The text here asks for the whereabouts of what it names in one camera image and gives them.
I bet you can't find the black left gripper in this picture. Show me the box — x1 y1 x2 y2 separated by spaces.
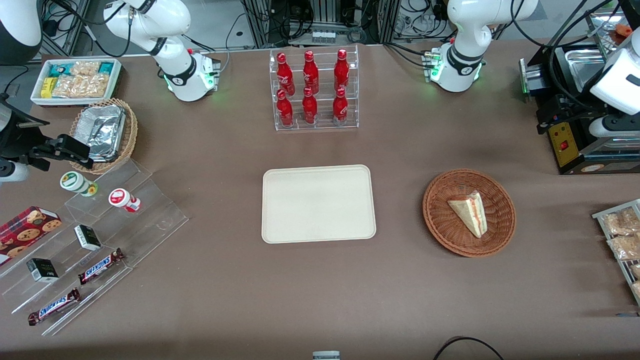
536 95 582 135

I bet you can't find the triangular sandwich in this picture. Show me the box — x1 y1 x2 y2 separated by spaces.
447 190 487 239

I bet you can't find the silver foil tray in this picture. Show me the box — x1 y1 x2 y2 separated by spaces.
75 105 126 162

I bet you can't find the small tan wicker basket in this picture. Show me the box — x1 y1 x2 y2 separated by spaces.
69 97 139 175

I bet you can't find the large round brown wicker basket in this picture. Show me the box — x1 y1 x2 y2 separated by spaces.
422 168 517 258

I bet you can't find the beige rectangular tray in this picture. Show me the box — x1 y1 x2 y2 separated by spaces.
261 164 377 245

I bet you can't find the green lid yogurt cup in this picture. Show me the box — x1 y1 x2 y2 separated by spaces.
60 171 98 197

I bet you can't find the red lid yogurt cup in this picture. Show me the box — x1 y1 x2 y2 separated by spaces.
108 188 142 213

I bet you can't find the steel food pan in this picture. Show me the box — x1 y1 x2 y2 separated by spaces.
562 47 615 92

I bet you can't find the black food warmer machine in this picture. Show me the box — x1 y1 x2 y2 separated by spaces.
530 7 640 176

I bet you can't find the small black box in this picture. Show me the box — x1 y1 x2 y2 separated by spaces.
26 258 59 284
74 224 102 252

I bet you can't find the large clear cracker bag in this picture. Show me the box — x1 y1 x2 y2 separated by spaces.
52 74 111 99

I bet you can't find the white rectangular snack bin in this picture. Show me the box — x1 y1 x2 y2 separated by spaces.
30 57 123 108

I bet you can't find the clear acrylic stepped display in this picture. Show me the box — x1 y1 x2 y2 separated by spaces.
0 157 190 337

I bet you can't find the red cookie box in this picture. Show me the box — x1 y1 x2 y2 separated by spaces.
0 206 63 267

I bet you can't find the small clear cracker bag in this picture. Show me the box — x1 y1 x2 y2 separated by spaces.
70 61 101 77

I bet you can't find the brown Snickers bar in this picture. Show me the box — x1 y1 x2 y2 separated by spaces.
77 248 126 286
27 288 82 327

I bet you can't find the red cola bottle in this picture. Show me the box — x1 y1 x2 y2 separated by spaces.
332 87 349 126
302 87 319 125
276 52 296 97
276 89 294 127
302 50 320 96
334 48 350 93

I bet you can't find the clear acrylic bottle rack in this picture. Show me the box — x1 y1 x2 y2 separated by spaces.
269 44 360 132

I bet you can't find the grey wire rack tray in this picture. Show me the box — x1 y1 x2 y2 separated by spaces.
592 199 640 306

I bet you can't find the thin black table cable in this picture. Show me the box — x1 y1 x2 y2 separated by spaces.
220 12 251 72

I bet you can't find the aluminium frame rack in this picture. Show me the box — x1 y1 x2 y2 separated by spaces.
242 0 401 49

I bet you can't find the black cable loop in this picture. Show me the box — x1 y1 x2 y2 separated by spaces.
432 336 506 360

